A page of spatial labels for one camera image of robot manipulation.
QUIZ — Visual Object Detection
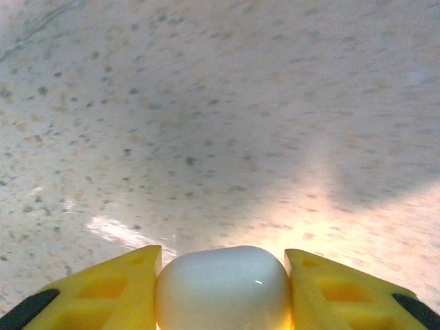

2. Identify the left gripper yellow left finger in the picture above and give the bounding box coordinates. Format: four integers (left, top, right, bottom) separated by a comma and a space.
0, 244, 162, 330

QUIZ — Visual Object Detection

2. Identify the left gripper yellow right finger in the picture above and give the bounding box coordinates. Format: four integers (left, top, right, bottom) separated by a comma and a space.
283, 247, 440, 330

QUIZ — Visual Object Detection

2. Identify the white earbud charging case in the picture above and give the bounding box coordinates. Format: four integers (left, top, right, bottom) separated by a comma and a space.
153, 245, 294, 330

